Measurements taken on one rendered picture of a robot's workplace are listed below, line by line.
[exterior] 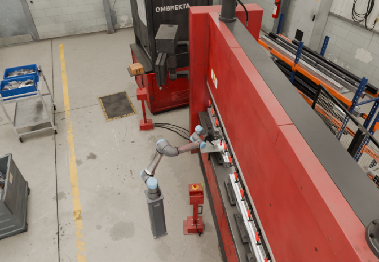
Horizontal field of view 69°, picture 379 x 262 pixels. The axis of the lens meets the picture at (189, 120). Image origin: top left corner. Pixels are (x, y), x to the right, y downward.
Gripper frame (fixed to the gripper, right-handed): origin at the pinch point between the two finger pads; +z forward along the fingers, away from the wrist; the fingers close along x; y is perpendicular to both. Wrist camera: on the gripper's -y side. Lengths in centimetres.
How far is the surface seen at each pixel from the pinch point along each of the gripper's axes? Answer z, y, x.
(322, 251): -73, 69, -177
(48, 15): -195, -289, 621
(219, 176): 12.5, -12.1, -34.3
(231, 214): 13, -11, -84
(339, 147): -77, 103, -137
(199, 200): 7, -41, -53
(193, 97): -14, -3, 87
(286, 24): 241, 211, 486
